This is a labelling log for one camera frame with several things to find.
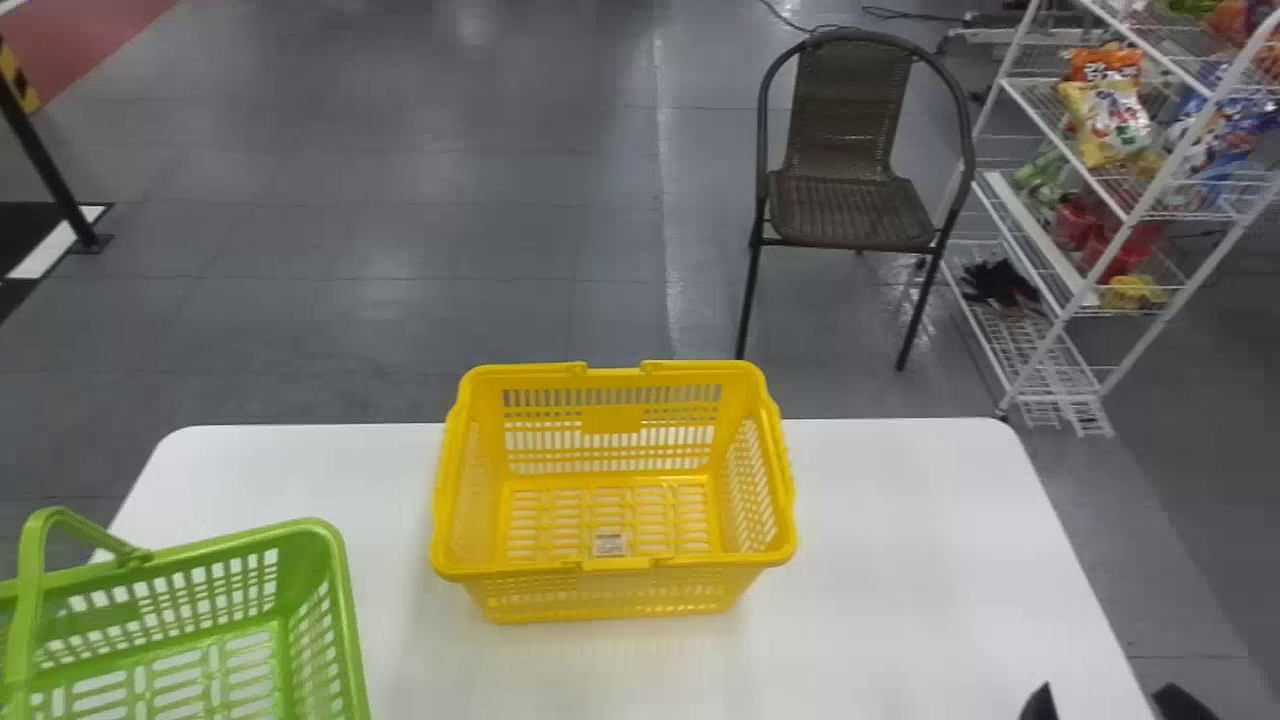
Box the small yellow snack packet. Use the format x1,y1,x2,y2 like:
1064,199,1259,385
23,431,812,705
1099,274,1167,312

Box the black gloves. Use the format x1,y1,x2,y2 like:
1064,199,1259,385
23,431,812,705
958,258,1043,308

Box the yellow basket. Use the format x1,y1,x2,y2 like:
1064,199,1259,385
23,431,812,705
429,359,798,625

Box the red snack packet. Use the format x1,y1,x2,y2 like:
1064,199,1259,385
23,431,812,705
1053,197,1163,279

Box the green snack packet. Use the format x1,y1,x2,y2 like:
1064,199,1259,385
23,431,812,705
1011,148,1077,204

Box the brown wicker chair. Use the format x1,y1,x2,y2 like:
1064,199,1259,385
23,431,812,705
735,28,977,373

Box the blue snack packet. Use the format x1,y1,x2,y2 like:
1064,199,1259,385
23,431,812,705
1168,88,1279,185

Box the orange snack packet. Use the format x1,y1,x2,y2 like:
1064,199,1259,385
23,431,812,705
1068,44,1144,84

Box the green basket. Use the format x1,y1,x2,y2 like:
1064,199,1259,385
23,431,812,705
0,506,372,720

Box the white wire rack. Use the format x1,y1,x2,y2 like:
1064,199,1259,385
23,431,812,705
935,0,1280,438

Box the black floor cable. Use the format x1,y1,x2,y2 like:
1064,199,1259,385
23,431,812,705
757,0,843,37

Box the striped post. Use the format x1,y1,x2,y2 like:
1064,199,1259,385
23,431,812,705
0,35,114,255

